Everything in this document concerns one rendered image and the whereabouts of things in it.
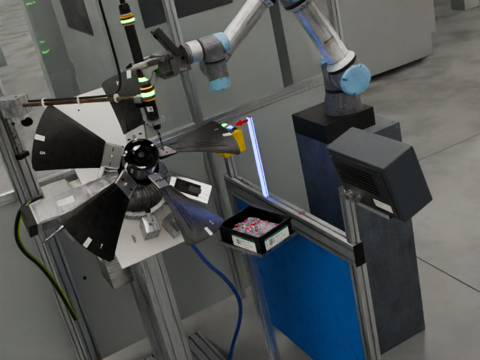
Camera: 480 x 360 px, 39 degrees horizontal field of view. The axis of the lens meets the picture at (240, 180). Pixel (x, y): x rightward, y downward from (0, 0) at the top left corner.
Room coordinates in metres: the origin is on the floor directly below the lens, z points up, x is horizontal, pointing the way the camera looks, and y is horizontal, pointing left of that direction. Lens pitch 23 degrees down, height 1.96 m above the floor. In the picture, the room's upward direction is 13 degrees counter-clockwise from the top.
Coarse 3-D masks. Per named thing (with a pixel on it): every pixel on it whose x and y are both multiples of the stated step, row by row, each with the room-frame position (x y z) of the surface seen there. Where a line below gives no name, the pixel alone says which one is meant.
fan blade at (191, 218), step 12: (168, 192) 2.09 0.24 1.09; (180, 192) 2.16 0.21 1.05; (168, 204) 2.04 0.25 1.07; (180, 204) 2.07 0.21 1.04; (192, 204) 2.12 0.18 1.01; (180, 216) 2.01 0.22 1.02; (192, 216) 2.04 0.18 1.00; (204, 216) 2.09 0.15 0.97; (216, 216) 2.12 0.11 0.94; (180, 228) 1.97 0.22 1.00; (192, 228) 2.00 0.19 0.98; (216, 228) 2.06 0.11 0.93; (192, 240) 1.96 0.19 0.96
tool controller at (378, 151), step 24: (336, 144) 1.80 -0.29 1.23; (360, 144) 1.74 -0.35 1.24; (384, 144) 1.69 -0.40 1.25; (408, 144) 1.64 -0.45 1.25; (336, 168) 1.80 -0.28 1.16; (360, 168) 1.68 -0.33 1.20; (384, 168) 1.58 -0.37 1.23; (408, 168) 1.61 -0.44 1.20; (360, 192) 1.74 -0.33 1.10; (384, 192) 1.62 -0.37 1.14; (408, 192) 1.61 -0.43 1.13; (408, 216) 1.61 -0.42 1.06
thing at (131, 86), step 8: (136, 72) 2.40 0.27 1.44; (152, 72) 2.38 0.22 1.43; (112, 80) 2.42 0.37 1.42; (128, 80) 2.39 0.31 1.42; (136, 80) 2.37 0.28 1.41; (152, 80) 2.35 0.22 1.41; (104, 88) 2.42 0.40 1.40; (112, 88) 2.40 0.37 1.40; (128, 88) 2.37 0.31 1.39; (136, 88) 2.35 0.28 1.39; (112, 96) 2.39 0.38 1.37; (120, 96) 2.37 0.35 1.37; (112, 104) 2.37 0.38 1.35; (120, 104) 2.35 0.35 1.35; (128, 104) 2.33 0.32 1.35; (120, 112) 2.34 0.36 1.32; (128, 112) 2.31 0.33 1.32; (136, 112) 2.29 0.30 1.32; (120, 120) 2.32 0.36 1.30; (128, 120) 2.30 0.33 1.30; (136, 120) 2.27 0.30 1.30; (128, 128) 2.28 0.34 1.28
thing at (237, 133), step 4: (232, 132) 2.58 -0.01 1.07; (236, 132) 2.58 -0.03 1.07; (240, 132) 2.58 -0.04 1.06; (236, 136) 2.57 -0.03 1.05; (240, 136) 2.58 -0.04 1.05; (236, 140) 2.57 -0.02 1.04; (240, 140) 2.58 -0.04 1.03; (240, 144) 2.58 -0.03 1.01; (244, 144) 2.59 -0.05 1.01; (240, 148) 2.58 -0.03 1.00; (244, 148) 2.58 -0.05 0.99; (224, 156) 2.55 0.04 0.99; (228, 156) 2.55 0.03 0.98
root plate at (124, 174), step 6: (120, 174) 2.11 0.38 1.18; (126, 174) 2.13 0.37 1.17; (120, 180) 2.10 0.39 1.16; (126, 180) 2.12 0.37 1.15; (132, 180) 2.14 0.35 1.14; (120, 186) 2.10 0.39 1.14; (126, 186) 2.12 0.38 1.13; (132, 186) 2.14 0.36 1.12; (126, 192) 2.11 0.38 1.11; (132, 192) 2.13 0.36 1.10
